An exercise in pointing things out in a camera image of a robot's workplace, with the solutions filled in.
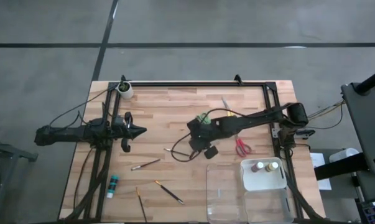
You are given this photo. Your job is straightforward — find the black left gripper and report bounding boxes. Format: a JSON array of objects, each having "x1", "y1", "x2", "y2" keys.
[{"x1": 111, "y1": 111, "x2": 147, "y2": 153}]

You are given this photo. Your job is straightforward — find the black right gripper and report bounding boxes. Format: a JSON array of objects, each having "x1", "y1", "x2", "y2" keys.
[{"x1": 187, "y1": 116, "x2": 236, "y2": 159}]

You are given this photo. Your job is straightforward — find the black paintbrush long silver ferrule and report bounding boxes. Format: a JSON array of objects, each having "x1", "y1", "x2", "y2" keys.
[{"x1": 163, "y1": 147, "x2": 192, "y2": 157}]

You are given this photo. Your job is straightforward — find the long black pencil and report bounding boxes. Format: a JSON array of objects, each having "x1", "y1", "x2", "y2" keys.
[{"x1": 131, "y1": 158, "x2": 161, "y2": 172}]

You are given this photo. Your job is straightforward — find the brown paint bottle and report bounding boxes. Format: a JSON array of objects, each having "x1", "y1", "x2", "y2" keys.
[{"x1": 251, "y1": 161, "x2": 265, "y2": 174}]

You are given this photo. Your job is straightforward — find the thick black paintbrush chrome ferrule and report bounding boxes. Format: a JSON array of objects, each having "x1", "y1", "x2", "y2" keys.
[{"x1": 154, "y1": 179, "x2": 185, "y2": 205}]

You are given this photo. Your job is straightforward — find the teal paint bottle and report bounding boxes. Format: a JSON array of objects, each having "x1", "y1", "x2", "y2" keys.
[{"x1": 106, "y1": 174, "x2": 121, "y2": 200}]

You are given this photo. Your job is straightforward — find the tape rolls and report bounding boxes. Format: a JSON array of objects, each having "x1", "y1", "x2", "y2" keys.
[{"x1": 265, "y1": 161, "x2": 280, "y2": 173}]

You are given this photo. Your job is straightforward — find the thin black paintbrush orange tip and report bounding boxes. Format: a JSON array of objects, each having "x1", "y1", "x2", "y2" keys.
[{"x1": 135, "y1": 186, "x2": 148, "y2": 223}]

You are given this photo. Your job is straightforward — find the white plant pot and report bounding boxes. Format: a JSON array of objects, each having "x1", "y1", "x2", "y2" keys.
[{"x1": 117, "y1": 81, "x2": 134, "y2": 100}]

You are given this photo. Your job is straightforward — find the clear plastic bin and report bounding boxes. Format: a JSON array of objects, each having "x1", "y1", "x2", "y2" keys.
[{"x1": 205, "y1": 161, "x2": 295, "y2": 224}]

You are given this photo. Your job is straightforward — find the white plastic tray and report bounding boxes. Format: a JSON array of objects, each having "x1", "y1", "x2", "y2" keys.
[{"x1": 239, "y1": 156, "x2": 289, "y2": 192}]

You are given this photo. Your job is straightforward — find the white paper sheet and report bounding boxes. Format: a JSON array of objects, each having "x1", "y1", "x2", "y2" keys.
[{"x1": 309, "y1": 152, "x2": 333, "y2": 192}]

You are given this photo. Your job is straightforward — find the black beam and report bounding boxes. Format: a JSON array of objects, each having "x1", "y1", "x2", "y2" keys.
[{"x1": 314, "y1": 152, "x2": 370, "y2": 181}]

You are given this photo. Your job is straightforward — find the dark metal stand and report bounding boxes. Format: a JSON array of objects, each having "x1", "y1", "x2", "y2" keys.
[{"x1": 0, "y1": 133, "x2": 39, "y2": 224}]

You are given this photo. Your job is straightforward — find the white container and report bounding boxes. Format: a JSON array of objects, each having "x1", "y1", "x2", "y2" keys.
[{"x1": 328, "y1": 147, "x2": 361, "y2": 164}]

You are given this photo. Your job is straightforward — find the black cart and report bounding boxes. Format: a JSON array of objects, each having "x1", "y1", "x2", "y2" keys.
[{"x1": 340, "y1": 65, "x2": 375, "y2": 175}]

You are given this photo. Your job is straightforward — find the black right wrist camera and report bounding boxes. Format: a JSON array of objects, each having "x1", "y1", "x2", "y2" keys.
[{"x1": 188, "y1": 138, "x2": 210, "y2": 153}]

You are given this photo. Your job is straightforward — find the red-handled scissors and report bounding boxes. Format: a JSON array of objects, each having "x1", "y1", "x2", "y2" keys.
[{"x1": 234, "y1": 134, "x2": 253, "y2": 158}]

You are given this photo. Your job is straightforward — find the green-handled scissors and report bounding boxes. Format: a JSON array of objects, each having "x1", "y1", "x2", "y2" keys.
[{"x1": 197, "y1": 113, "x2": 211, "y2": 126}]

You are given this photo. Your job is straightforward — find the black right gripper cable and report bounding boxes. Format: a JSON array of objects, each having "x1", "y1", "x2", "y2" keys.
[{"x1": 170, "y1": 108, "x2": 238, "y2": 163}]

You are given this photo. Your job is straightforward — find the yellow-handled scissors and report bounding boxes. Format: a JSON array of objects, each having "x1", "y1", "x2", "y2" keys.
[{"x1": 221, "y1": 96, "x2": 237, "y2": 118}]

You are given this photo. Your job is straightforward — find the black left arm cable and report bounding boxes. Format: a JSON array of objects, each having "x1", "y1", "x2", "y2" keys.
[{"x1": 49, "y1": 85, "x2": 119, "y2": 128}]

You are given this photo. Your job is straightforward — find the black aluminium table frame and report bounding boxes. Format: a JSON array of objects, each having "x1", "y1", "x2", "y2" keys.
[{"x1": 81, "y1": 81, "x2": 326, "y2": 222}]

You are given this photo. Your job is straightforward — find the black cable sleeve bundle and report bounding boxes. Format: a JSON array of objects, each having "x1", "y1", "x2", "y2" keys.
[
  {"x1": 64, "y1": 146, "x2": 112, "y2": 220},
  {"x1": 280, "y1": 146, "x2": 326, "y2": 222}
]

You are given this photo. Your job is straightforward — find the yellow and black cable bunch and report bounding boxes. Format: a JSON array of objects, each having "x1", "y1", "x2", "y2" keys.
[{"x1": 305, "y1": 99, "x2": 345, "y2": 130}]

